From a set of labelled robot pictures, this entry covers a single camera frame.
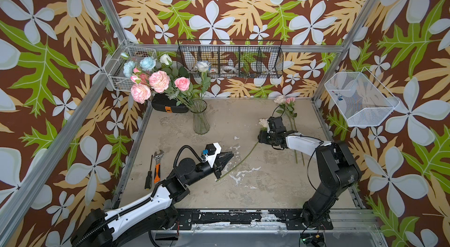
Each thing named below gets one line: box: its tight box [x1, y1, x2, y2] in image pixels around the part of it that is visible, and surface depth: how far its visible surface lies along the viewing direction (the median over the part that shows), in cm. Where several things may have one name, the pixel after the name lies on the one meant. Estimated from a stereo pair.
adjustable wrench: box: [153, 149, 165, 185], surface depth 92 cm
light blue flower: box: [139, 56, 157, 71], surface depth 71 cm
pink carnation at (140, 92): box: [130, 83, 152, 105], surface depth 59 cm
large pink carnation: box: [148, 70, 171, 94], surface depth 62 cm
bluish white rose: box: [195, 60, 211, 73], surface depth 83 cm
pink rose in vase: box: [174, 76, 191, 92], surface depth 65 cm
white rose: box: [159, 53, 173, 66], surface depth 82 cm
